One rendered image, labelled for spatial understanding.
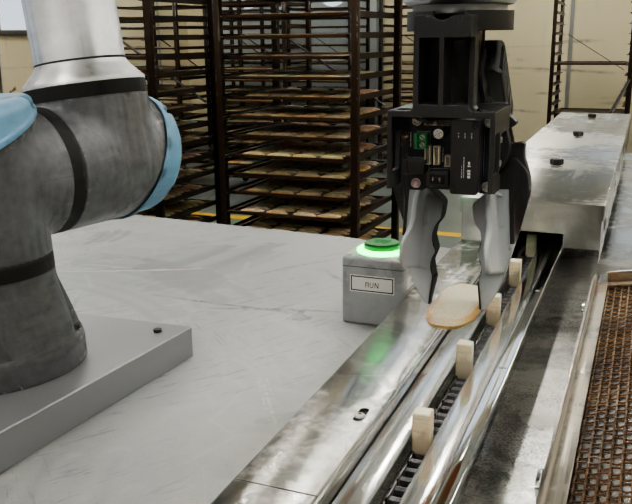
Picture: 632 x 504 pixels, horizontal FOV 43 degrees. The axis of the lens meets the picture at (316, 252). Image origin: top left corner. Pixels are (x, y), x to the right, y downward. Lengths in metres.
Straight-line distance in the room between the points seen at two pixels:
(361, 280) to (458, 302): 0.27
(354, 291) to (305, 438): 0.34
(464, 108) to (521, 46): 7.14
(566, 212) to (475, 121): 0.55
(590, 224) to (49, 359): 0.67
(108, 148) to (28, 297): 0.15
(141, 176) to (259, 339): 0.21
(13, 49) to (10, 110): 6.06
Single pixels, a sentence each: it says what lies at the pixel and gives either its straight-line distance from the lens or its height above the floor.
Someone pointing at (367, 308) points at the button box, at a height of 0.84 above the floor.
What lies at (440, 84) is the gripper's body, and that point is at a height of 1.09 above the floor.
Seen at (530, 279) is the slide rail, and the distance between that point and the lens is 0.97.
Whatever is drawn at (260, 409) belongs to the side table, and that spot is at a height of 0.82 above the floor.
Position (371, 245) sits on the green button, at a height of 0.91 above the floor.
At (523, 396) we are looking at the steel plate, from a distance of 0.73.
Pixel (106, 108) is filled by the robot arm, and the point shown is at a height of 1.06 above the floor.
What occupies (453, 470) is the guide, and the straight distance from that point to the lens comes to 0.53.
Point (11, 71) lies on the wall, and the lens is 6.72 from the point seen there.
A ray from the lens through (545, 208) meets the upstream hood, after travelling 1.06.
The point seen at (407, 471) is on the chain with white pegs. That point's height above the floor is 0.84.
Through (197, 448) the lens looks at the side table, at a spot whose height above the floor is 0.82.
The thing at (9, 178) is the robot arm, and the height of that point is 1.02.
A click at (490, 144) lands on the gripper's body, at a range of 0.52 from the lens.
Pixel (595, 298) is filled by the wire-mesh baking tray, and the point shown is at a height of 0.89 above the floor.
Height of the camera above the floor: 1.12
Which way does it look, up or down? 15 degrees down
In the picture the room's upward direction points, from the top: 1 degrees counter-clockwise
